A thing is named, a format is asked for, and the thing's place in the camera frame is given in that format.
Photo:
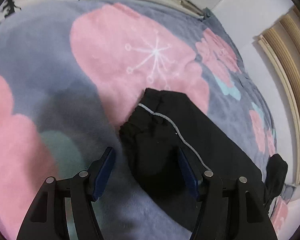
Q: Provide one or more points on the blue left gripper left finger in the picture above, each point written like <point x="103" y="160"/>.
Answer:
<point x="100" y="172"/>

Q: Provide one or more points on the wooden bed headboard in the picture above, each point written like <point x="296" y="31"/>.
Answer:
<point x="281" y="44"/>

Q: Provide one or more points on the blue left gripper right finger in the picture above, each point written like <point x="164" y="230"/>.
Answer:
<point x="190" y="179"/>

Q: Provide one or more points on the grey pink floral blanket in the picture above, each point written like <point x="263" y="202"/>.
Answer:
<point x="71" y="74"/>

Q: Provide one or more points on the black hooded jacket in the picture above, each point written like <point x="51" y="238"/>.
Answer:
<point x="165" y="125"/>

